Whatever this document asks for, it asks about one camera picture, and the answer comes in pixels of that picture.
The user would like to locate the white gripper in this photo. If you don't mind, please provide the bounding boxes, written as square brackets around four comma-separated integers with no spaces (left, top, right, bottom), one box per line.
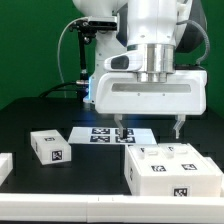
[95,70,207,139]

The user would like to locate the white door panel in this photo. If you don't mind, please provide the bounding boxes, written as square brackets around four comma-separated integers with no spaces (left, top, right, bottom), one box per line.
[160,144,222,175]
[129,145,174,176]

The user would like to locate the white cabinet body box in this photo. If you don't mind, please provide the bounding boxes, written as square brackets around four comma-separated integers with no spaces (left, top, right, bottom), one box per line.
[124,145,212,197]

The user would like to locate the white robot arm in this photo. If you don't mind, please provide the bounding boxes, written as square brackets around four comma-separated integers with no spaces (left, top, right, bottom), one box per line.
[72,0,209,132]

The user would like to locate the white base tag sheet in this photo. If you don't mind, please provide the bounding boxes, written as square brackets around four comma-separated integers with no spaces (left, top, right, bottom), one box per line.
[68,127,156,145]

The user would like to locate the small white tagged box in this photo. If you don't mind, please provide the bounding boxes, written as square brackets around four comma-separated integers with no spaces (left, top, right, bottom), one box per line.
[30,130,71,165]

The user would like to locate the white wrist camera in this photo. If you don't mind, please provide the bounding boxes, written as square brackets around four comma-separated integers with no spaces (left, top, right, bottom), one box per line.
[104,50,143,71]

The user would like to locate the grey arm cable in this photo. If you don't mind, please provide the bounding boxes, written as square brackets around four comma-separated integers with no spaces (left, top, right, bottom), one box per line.
[176,19,212,66]

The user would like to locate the white right fence rail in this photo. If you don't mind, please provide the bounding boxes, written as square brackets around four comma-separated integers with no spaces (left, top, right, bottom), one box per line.
[206,157,223,197]

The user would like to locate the white fence rail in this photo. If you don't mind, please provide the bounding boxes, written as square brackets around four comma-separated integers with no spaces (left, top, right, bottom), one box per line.
[206,157,223,197]
[0,193,224,224]
[0,153,13,186]

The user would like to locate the white camera cable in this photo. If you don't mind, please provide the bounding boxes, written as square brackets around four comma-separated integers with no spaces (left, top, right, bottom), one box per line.
[56,16,90,84]

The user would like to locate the black camera on stand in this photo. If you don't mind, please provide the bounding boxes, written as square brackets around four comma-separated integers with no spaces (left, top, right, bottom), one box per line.
[69,15,119,88]

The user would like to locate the white left fence rail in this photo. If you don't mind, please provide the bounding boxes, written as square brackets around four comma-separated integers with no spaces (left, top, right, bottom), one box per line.
[0,153,13,186]

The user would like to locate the white front fence rail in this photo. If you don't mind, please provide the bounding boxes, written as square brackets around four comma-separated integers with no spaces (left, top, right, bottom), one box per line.
[0,193,224,224]

